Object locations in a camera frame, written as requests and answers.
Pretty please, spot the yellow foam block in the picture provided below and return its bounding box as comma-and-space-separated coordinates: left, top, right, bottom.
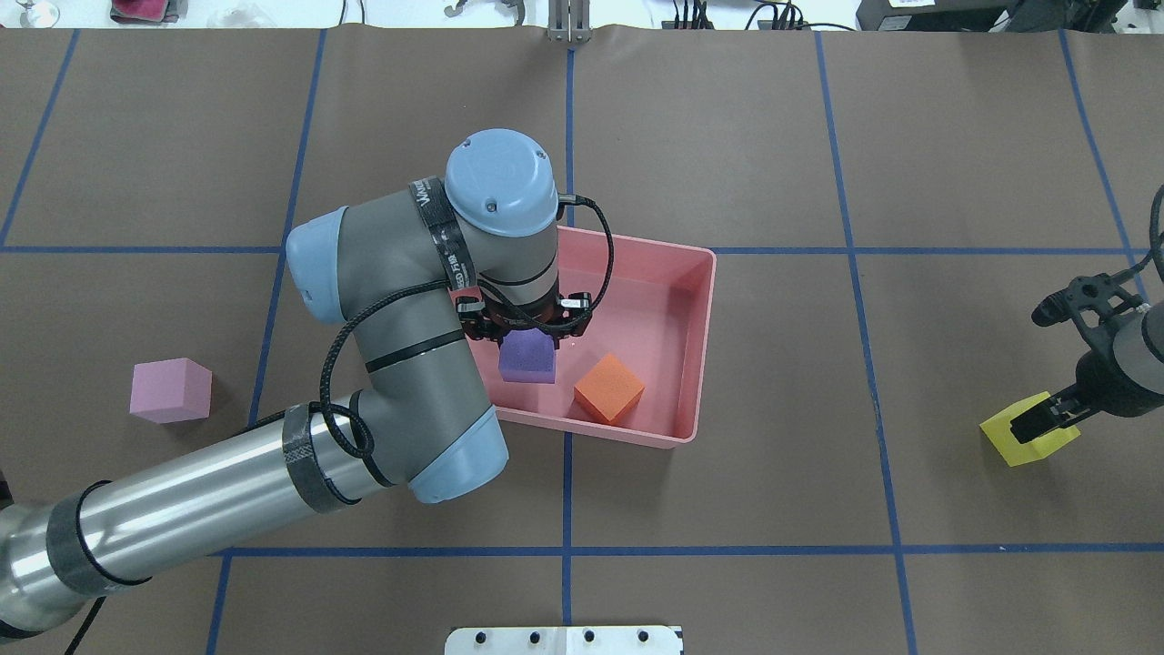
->
978, 391, 1080, 468

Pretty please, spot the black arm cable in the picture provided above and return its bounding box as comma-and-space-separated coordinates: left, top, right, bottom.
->
318, 193, 616, 460

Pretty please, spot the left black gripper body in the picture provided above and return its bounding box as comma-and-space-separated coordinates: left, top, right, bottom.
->
457, 289, 594, 347

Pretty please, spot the pink plastic bin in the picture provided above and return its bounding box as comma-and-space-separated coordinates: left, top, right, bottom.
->
470, 236, 716, 450

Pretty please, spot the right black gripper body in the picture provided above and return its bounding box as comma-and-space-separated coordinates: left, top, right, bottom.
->
1031, 273, 1149, 419

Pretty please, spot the orange foam block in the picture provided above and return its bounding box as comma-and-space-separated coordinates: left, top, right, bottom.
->
573, 353, 646, 426

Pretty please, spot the pink foam block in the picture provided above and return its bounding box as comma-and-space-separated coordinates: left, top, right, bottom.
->
128, 358, 213, 423

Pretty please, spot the purple foam block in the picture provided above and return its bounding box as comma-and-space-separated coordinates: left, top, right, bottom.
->
498, 330, 558, 385

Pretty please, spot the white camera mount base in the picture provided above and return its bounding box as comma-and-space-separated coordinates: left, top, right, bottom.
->
443, 625, 686, 654

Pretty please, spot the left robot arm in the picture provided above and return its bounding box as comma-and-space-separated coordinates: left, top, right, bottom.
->
3, 128, 604, 643

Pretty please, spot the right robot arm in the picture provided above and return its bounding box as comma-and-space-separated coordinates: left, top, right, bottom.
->
1010, 272, 1163, 443

